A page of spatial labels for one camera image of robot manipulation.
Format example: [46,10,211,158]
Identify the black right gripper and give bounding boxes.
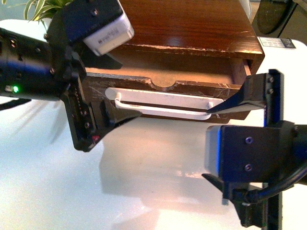
[202,69,300,228]

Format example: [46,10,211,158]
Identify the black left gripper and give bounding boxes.
[47,4,143,153]

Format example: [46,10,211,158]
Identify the wooden drawer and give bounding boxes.
[82,47,251,124]

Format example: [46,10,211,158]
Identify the white metal drawer handle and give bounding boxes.
[105,87,223,121]

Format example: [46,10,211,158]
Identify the dark chair in background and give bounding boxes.
[252,0,307,43]

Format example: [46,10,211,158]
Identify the black right camera cable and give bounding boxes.
[234,165,307,206]

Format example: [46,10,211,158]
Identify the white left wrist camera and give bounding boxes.
[62,0,134,56]

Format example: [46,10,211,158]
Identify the dark brown wooden drawer cabinet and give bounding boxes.
[120,0,264,74]

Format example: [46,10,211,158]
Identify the green striped spider plant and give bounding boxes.
[1,0,73,21]

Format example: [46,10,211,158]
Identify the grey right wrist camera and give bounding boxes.
[204,121,295,183]

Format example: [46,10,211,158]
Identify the black and white label sticker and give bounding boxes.
[258,37,295,49]

